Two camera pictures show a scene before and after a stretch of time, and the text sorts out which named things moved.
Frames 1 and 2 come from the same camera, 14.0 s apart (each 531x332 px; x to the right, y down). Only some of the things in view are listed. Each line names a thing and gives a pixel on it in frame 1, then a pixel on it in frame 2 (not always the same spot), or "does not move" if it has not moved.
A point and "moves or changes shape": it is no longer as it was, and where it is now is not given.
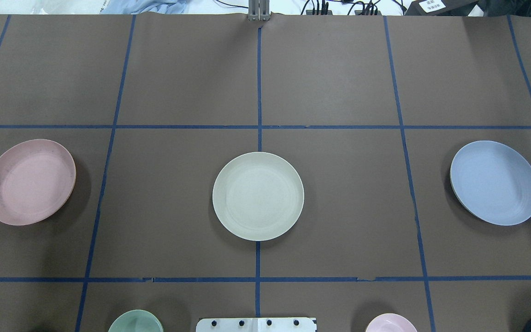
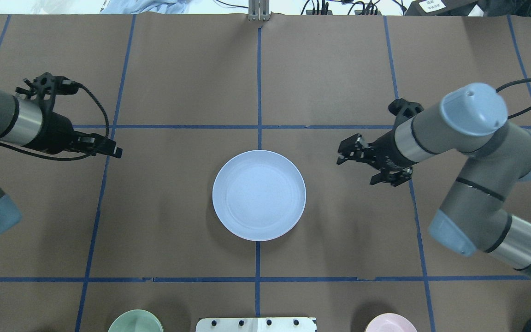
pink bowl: (391, 322) does not move
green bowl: (136, 321) does not move
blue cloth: (126, 7) does not move
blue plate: (495, 182) moves or changes shape
